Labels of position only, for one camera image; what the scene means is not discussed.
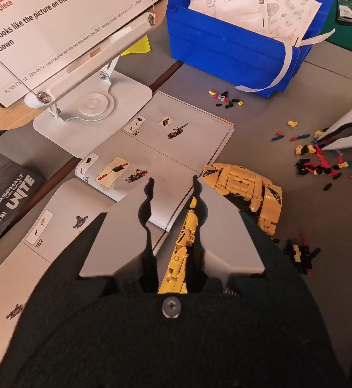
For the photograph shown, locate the dark green cutting mat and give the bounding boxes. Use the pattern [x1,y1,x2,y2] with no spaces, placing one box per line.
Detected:
[327,0,352,46]

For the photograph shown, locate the white tape strip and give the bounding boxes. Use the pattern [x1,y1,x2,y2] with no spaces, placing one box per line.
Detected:
[233,27,337,93]

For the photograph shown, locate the yellow brick toy car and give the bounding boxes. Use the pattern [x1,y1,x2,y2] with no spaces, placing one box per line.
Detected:
[157,162,283,295]

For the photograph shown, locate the blue storage bin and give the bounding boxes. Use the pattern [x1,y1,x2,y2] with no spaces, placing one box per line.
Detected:
[166,0,336,99]

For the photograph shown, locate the patterned white paper bag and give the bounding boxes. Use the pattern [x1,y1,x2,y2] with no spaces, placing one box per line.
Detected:
[188,0,324,48]

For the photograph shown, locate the wooden board document stand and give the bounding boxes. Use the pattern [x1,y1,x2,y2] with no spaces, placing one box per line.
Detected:
[0,0,168,159]

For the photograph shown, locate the small yellow black brick assembly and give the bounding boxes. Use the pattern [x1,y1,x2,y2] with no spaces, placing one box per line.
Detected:
[283,233,322,275]

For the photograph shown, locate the printed instruction sheet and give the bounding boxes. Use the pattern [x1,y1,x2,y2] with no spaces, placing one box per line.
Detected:
[0,0,162,109]

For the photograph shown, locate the scattered small brick pins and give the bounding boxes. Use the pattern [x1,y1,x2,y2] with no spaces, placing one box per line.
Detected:
[208,90,352,192]

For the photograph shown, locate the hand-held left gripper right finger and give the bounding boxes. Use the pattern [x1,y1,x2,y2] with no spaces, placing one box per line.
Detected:
[186,176,266,293]

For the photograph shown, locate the open instruction booklet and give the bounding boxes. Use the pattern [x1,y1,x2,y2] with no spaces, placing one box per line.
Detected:
[0,177,171,388]

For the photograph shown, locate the grey desk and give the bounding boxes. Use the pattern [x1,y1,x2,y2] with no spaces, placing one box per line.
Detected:
[0,18,352,388]

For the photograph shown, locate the toy car box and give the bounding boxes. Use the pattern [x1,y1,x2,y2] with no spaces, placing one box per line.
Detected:
[0,144,46,259]

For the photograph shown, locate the yellow tape piece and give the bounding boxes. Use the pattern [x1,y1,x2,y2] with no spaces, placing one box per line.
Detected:
[120,35,151,57]

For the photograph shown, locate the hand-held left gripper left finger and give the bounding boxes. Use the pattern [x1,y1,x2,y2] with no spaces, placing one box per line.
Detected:
[79,177,159,293]

